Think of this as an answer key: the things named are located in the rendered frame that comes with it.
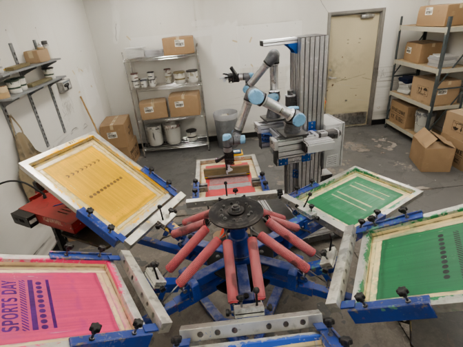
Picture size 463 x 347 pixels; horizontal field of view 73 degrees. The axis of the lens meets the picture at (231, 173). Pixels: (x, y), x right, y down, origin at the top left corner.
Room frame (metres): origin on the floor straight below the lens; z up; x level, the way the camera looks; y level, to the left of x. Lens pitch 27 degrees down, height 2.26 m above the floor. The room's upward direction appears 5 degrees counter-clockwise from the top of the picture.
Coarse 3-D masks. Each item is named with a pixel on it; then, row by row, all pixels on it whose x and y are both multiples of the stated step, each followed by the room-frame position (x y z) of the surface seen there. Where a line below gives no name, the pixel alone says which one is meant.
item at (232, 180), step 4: (240, 164) 2.74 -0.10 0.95; (244, 164) 2.73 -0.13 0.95; (232, 176) 2.49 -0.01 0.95; (236, 176) 2.49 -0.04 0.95; (240, 176) 2.48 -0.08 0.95; (244, 176) 2.47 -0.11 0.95; (248, 176) 2.47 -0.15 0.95; (232, 180) 2.42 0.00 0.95; (236, 180) 2.41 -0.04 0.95; (240, 180) 2.40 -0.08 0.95; (244, 180) 2.40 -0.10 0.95; (248, 180) 2.39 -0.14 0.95; (232, 188) 2.28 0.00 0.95; (240, 188) 2.27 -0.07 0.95; (244, 188) 2.27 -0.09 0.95; (248, 188) 2.26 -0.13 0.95; (252, 188) 2.25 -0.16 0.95; (232, 192) 2.22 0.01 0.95; (240, 192) 2.20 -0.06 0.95; (244, 192) 2.20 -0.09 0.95; (248, 192) 2.19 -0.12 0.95
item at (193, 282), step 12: (204, 240) 1.55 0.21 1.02; (276, 240) 1.52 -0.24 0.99; (192, 252) 1.53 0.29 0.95; (216, 264) 1.33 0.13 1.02; (240, 264) 1.31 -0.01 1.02; (264, 264) 1.31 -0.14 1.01; (276, 264) 1.29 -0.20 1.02; (288, 264) 1.28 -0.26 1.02; (192, 276) 1.24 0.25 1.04; (204, 276) 1.25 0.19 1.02; (216, 276) 1.29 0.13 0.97; (240, 276) 1.23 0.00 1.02; (288, 276) 1.19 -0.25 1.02; (192, 288) 1.16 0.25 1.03; (240, 288) 1.14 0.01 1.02; (252, 300) 1.05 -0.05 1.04
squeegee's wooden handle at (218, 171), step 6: (210, 168) 2.50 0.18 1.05; (216, 168) 2.49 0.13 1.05; (222, 168) 2.48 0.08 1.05; (234, 168) 2.48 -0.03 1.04; (240, 168) 2.49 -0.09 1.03; (246, 168) 2.49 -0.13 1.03; (204, 174) 2.48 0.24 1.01; (210, 174) 2.48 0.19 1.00; (216, 174) 2.48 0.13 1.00; (222, 174) 2.48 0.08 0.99
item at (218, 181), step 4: (208, 168) 2.71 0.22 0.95; (208, 180) 2.46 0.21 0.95; (212, 180) 2.45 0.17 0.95; (216, 180) 2.44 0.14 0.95; (220, 180) 2.44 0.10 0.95; (224, 180) 2.43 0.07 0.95; (228, 180) 2.42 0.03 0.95; (208, 184) 2.39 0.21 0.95; (212, 184) 2.39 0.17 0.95; (216, 184) 2.38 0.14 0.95; (220, 184) 2.37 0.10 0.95; (208, 188) 2.32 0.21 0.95; (228, 188) 2.29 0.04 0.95; (208, 192) 2.25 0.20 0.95; (212, 192) 2.25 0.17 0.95; (216, 192) 2.24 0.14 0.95; (220, 192) 2.23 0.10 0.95; (224, 192) 2.23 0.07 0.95; (228, 192) 2.22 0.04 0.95; (208, 196) 2.18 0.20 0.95
